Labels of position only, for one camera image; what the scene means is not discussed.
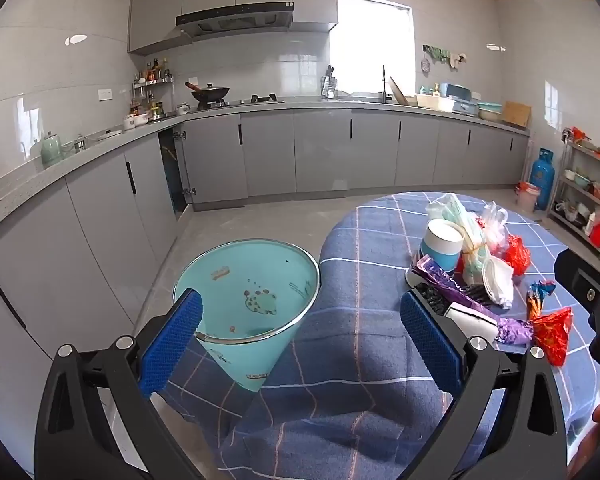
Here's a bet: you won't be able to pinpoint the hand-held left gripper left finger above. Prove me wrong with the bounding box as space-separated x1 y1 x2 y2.
34 289 204 480

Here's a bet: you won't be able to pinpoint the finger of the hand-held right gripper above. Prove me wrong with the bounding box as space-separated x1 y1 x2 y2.
555 249 600 313

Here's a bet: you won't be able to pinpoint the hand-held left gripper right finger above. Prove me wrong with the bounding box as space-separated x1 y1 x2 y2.
400 290 568 480

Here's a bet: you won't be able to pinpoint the black mesh scrubber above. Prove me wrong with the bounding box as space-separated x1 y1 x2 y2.
415 282 491 318

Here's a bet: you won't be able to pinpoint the white tissue packet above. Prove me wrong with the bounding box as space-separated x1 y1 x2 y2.
442 301 498 343

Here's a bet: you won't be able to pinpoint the blue orange snack wrapper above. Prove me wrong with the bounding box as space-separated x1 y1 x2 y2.
526 280 557 321

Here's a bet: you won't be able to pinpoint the red snack wrapper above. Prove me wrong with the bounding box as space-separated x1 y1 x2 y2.
531 307 573 367

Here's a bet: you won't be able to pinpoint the purple foil wrapper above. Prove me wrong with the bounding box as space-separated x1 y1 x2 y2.
412 255 533 346

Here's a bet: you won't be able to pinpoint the red plastic bag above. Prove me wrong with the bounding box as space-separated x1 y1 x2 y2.
502 235 532 277

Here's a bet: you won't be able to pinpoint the white blue paper cup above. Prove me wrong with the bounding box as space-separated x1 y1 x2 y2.
420 218 465 273

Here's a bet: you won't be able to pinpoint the teal printed trash bin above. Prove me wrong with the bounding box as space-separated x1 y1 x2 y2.
172 239 321 393

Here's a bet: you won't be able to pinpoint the clear plastic bag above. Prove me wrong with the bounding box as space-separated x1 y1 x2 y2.
477 201 509 261

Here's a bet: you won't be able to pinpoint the clear plastic bags bundle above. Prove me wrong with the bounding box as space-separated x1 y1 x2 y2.
426 192 488 286

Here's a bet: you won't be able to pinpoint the blue plaid tablecloth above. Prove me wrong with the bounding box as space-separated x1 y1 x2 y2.
157 192 600 480

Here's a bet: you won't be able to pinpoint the metal shelf rack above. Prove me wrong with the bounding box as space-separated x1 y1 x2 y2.
547 127 600 261

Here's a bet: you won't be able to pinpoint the blue gas cylinder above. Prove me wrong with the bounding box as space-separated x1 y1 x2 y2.
530 147 556 211

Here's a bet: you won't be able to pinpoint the wooden cutting board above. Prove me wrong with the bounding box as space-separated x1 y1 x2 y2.
501 101 532 128

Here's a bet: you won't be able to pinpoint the blue storage box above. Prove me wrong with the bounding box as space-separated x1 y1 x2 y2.
439 82 478 116

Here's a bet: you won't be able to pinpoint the green kettle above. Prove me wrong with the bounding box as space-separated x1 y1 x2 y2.
41 131 63 163

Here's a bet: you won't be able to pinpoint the white dish basin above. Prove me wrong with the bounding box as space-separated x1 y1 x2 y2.
416 92 456 112

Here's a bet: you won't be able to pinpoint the black wok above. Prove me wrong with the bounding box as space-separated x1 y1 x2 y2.
185 81 231 106

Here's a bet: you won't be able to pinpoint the leaning chopping board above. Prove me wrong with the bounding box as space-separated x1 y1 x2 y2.
390 76 411 106

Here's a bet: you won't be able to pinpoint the black gas stove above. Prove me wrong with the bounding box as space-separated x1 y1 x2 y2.
196 94 286 111

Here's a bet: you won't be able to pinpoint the metal spice rack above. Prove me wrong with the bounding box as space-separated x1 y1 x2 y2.
131 57 176 121

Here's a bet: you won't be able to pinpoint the row of condiment bottles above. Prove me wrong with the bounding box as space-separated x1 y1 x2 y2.
140 57 173 81

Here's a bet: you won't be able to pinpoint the knife rack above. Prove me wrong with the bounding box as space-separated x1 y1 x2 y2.
321 65 338 100

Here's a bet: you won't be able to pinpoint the bright window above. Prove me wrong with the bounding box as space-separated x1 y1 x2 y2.
330 0 416 96

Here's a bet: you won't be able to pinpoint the black range hood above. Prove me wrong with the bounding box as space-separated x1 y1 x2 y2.
175 1 295 38

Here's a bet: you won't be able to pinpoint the wall hooks with cloths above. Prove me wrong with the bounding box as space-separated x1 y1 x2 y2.
422 44 468 72

